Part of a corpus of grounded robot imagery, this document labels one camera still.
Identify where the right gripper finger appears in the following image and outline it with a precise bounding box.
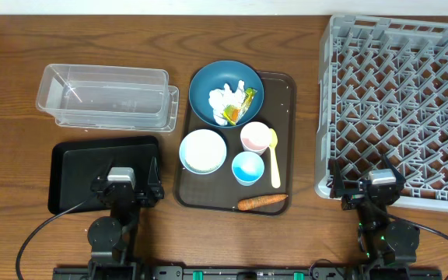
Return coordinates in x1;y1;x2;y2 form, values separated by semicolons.
381;153;405;181
331;160;343;197

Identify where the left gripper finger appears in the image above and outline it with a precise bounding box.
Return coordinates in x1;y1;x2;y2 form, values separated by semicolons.
96;157;114;181
147;156;160;187

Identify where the light blue cup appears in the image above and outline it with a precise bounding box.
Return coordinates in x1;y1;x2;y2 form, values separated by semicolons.
231;152;265;187

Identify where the pink cup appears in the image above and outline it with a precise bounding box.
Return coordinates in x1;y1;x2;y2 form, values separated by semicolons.
240;121;271;156

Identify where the yellow green snack wrapper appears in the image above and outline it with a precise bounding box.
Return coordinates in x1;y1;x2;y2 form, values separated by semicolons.
222;88;257;125

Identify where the white tissue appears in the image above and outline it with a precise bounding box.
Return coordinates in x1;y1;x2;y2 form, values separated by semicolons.
208;80;245;126

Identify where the dark blue plate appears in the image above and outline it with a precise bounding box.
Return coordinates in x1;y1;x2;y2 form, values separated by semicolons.
189;61;264;128

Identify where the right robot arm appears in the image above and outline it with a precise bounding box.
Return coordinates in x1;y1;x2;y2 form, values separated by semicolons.
330;156;420;279

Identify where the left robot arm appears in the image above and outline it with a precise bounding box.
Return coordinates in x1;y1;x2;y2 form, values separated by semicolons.
84;156;164;280

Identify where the grey dishwasher rack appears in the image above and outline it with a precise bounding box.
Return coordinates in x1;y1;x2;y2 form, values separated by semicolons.
314;15;448;212

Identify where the black plastic bin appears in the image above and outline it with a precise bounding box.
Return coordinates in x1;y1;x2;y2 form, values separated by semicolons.
47;136;160;215

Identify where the light blue bowl with rice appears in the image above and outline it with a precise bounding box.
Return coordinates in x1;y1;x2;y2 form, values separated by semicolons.
179;129;227;175

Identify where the yellow plastic spoon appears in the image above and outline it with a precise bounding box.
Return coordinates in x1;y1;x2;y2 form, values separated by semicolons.
269;128;281;188

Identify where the brown serving tray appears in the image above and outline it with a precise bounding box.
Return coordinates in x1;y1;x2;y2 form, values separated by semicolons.
173;70;297;216

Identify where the clear plastic bin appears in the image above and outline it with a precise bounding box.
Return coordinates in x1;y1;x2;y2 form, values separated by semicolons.
36;64;179;132

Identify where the orange carrot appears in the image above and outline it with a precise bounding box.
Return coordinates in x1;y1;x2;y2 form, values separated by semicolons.
237;194;288;211

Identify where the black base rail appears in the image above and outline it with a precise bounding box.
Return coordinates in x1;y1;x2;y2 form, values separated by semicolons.
51;264;443;280

